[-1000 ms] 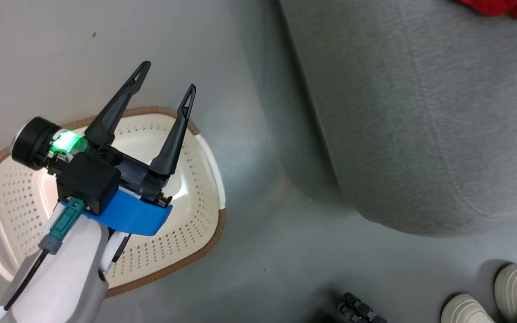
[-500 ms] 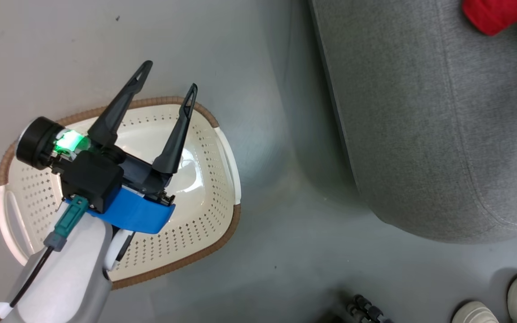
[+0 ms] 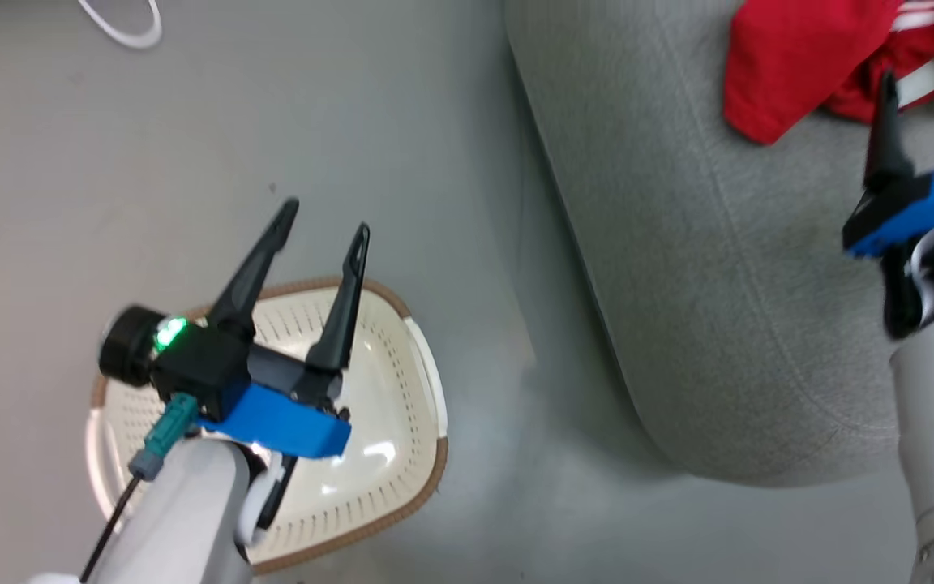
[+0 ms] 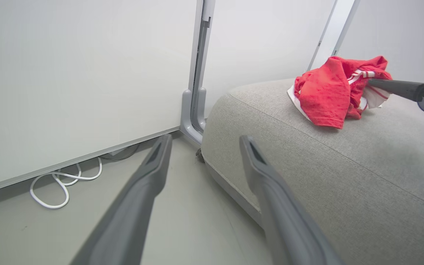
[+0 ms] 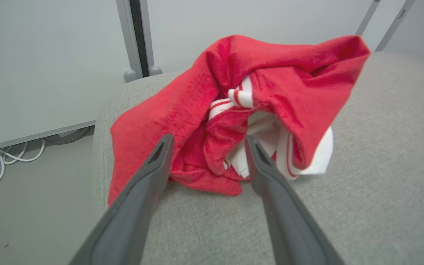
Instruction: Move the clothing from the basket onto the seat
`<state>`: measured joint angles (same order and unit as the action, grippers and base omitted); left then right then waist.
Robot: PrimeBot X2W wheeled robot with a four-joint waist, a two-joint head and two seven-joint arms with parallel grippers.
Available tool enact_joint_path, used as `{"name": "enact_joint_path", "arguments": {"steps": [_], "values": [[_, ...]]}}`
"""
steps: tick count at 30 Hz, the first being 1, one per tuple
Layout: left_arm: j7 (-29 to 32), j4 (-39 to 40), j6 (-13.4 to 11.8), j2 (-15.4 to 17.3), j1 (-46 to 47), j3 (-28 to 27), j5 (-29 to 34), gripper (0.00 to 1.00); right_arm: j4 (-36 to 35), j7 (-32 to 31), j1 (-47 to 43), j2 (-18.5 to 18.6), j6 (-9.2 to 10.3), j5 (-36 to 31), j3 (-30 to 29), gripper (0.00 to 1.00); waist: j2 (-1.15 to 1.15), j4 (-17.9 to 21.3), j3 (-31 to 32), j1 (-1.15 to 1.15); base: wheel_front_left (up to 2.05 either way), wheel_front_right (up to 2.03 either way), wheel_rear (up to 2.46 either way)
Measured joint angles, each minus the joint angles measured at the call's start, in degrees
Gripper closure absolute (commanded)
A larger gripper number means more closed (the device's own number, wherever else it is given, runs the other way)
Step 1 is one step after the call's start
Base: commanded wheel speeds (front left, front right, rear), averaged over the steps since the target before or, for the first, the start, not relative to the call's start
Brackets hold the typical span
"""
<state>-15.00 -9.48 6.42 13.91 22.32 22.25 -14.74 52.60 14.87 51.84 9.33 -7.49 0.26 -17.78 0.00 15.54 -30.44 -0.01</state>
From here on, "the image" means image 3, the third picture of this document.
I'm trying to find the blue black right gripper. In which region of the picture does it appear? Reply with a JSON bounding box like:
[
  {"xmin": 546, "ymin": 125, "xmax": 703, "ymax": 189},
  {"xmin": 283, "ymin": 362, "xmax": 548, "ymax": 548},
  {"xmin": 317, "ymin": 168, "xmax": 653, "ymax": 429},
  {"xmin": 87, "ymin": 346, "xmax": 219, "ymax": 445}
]
[{"xmin": 841, "ymin": 70, "xmax": 934, "ymax": 260}]

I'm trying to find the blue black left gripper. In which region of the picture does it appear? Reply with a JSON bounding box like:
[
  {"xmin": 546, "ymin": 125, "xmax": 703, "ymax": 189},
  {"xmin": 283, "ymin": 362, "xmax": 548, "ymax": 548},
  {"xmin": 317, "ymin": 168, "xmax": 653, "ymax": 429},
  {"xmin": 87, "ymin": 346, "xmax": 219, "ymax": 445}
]
[{"xmin": 195, "ymin": 196, "xmax": 371, "ymax": 461}]

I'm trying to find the red and white garment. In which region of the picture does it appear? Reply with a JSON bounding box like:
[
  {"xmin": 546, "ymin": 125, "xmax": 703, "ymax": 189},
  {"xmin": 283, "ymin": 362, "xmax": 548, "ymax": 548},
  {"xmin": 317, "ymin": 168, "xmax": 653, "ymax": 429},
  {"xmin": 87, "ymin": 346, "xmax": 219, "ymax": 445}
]
[{"xmin": 722, "ymin": 0, "xmax": 934, "ymax": 147}]

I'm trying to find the grey fabric sofa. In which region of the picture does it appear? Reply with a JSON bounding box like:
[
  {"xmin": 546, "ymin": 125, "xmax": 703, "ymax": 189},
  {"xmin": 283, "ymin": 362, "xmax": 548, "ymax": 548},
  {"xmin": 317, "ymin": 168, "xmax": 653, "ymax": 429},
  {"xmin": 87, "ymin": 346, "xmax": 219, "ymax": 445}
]
[{"xmin": 502, "ymin": 0, "xmax": 934, "ymax": 489}]

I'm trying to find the cream plastic laundry basket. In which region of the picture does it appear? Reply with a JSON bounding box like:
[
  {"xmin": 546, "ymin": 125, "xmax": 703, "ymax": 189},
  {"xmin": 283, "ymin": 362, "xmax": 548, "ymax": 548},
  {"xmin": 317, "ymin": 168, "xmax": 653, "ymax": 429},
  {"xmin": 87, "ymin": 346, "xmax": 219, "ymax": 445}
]
[{"xmin": 84, "ymin": 276, "xmax": 450, "ymax": 576}]

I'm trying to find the teal plug black cable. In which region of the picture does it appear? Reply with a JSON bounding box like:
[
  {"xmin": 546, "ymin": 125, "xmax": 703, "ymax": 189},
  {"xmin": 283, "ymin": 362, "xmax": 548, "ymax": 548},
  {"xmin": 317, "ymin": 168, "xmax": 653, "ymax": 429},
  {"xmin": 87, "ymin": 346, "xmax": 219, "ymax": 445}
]
[{"xmin": 76, "ymin": 393, "xmax": 201, "ymax": 584}]

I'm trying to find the white coiled cable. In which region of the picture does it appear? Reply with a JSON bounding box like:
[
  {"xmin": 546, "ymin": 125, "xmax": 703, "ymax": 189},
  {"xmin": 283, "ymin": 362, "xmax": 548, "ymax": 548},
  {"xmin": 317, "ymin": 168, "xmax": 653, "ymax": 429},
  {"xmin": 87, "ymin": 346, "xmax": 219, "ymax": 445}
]
[{"xmin": 76, "ymin": 0, "xmax": 165, "ymax": 50}]

